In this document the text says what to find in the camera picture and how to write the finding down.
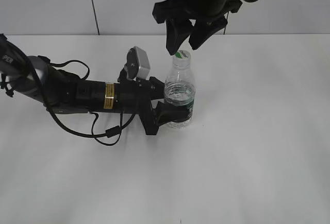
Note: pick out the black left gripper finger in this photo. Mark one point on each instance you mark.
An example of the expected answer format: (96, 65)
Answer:
(166, 113)

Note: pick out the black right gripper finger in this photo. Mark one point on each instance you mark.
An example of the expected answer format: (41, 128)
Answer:
(177, 32)
(204, 30)

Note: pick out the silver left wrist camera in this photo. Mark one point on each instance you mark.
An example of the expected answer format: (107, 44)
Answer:
(137, 64)

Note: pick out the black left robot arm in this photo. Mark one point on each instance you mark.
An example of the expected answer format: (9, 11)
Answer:
(61, 92)

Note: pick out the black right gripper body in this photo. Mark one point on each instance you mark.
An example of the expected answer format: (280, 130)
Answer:
(203, 10)

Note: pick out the white green bottle cap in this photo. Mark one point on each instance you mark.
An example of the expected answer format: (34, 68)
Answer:
(181, 59)

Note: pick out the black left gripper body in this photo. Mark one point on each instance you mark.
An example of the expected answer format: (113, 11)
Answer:
(135, 98)

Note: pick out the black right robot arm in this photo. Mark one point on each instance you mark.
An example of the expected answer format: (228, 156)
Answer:
(192, 20)

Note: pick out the clear water bottle green label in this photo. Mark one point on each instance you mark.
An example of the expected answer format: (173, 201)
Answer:
(180, 90)

